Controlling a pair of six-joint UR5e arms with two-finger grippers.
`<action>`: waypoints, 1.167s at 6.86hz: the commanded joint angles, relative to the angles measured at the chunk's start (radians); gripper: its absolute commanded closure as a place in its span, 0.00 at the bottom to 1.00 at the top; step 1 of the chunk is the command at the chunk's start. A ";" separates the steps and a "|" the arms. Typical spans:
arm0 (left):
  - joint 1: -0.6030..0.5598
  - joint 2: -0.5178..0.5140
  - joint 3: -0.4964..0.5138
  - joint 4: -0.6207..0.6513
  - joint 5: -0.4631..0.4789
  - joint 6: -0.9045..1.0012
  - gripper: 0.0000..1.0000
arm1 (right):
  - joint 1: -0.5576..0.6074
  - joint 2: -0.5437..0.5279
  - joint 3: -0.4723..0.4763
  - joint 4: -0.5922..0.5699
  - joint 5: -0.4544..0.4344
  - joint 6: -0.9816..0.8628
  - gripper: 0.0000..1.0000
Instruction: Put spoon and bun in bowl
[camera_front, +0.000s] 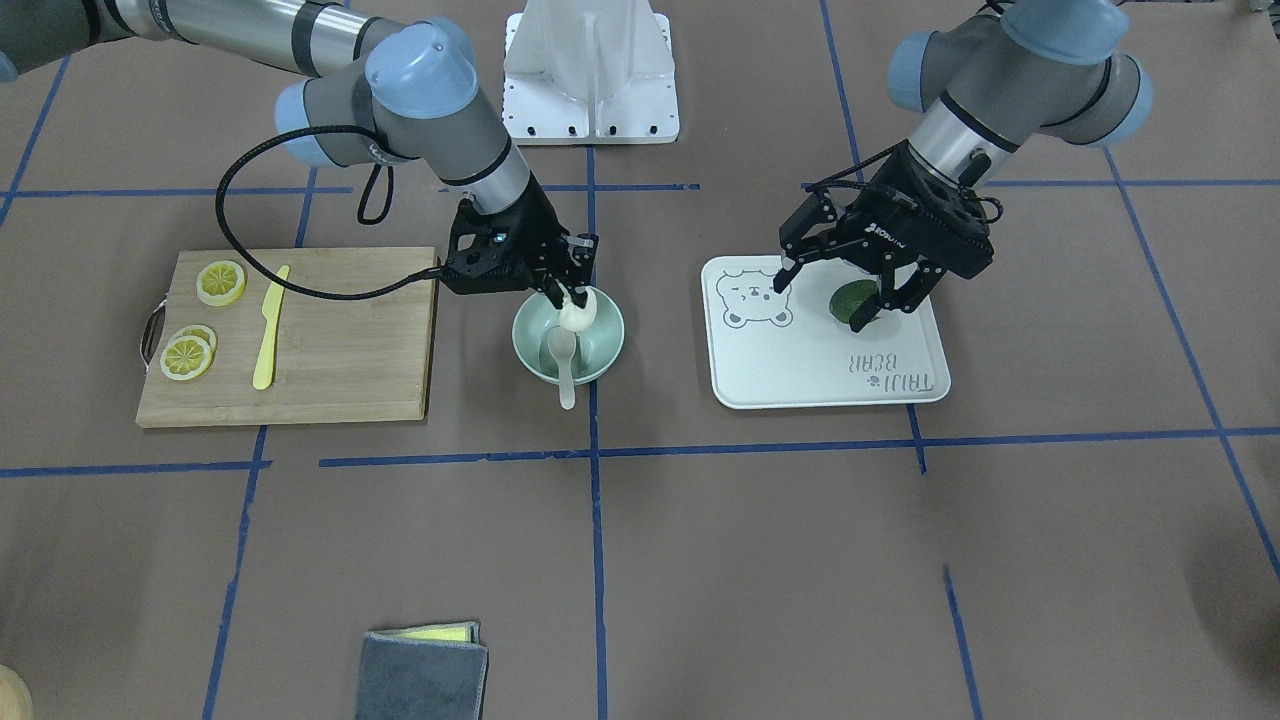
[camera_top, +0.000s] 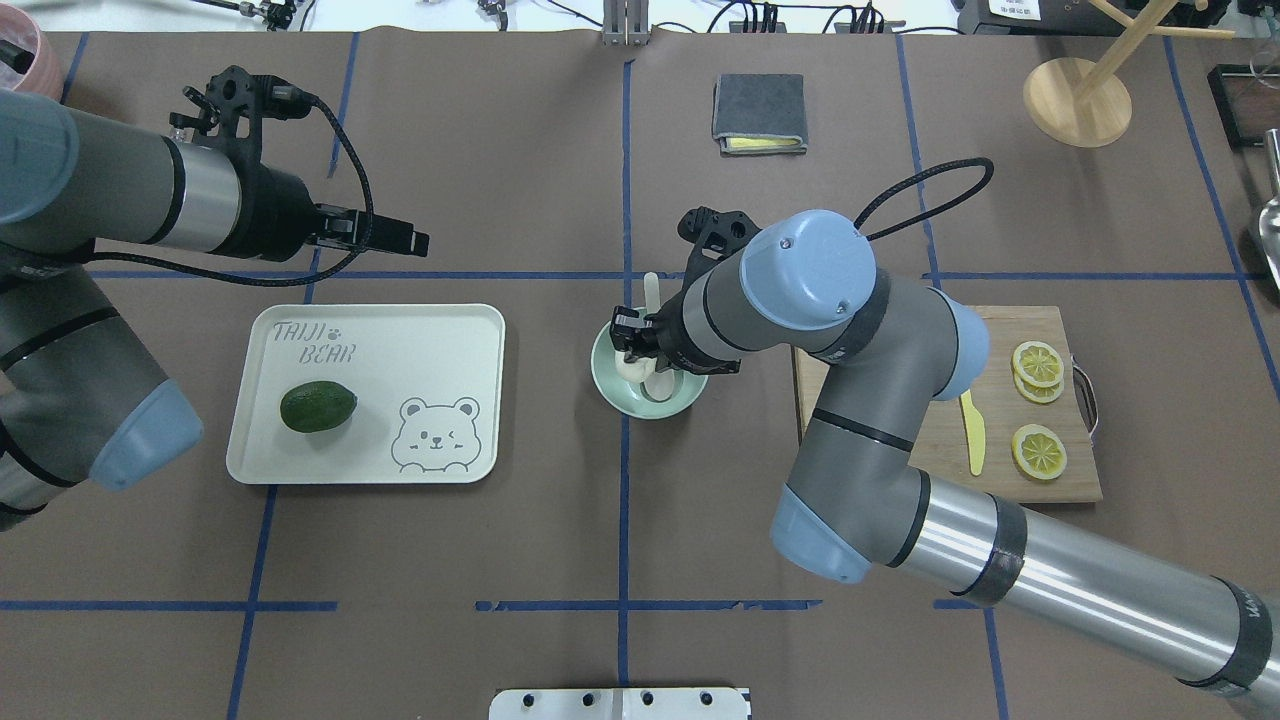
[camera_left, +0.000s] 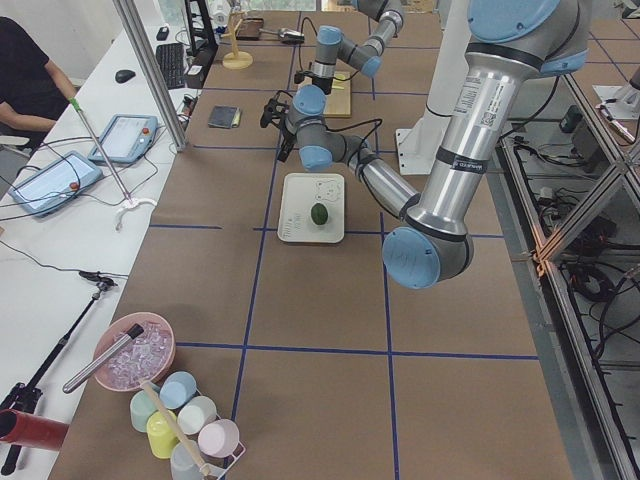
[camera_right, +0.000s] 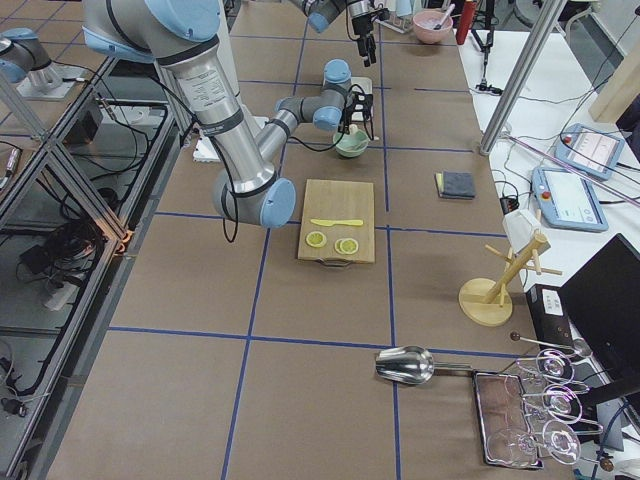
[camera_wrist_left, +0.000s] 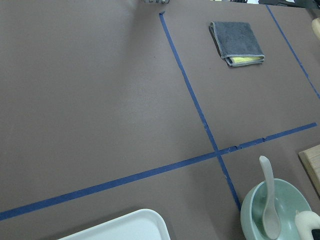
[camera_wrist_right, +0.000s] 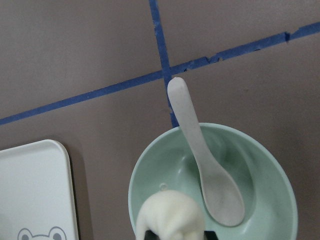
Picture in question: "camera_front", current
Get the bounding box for yellow plastic knife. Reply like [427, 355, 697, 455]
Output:
[252, 281, 285, 391]

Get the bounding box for beige plastic spoon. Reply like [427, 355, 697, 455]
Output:
[547, 327, 579, 411]

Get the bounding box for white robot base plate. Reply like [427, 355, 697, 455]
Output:
[500, 1, 681, 146]

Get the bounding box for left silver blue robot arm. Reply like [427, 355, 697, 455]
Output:
[773, 1, 1155, 332]

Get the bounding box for lower lemon slice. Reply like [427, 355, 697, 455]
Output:
[160, 334, 214, 382]

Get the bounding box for cream bear serving tray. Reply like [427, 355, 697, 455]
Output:
[700, 255, 952, 410]

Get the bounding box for green avocado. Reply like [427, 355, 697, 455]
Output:
[828, 279, 878, 325]

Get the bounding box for bamboo cutting board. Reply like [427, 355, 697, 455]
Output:
[136, 247, 438, 428]

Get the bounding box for upper lemon slice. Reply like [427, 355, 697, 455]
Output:
[195, 260, 246, 307]

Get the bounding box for wooden mug tree stand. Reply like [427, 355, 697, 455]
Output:
[0, 665, 35, 720]

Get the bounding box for light green bowl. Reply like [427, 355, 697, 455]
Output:
[511, 286, 626, 386]

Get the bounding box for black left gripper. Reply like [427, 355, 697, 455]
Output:
[772, 140, 995, 333]

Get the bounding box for middle lemon slice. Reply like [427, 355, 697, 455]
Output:
[169, 324, 218, 352]

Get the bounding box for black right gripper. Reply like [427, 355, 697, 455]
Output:
[439, 190, 600, 310]

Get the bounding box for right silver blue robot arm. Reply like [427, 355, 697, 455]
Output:
[1, 1, 598, 309]

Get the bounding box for folded grey yellow cloth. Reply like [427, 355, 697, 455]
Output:
[355, 620, 488, 719]

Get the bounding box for lemon slice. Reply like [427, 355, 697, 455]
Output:
[160, 334, 214, 382]
[169, 324, 218, 352]
[195, 260, 246, 307]

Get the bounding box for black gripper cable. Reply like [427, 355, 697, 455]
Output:
[215, 126, 443, 302]

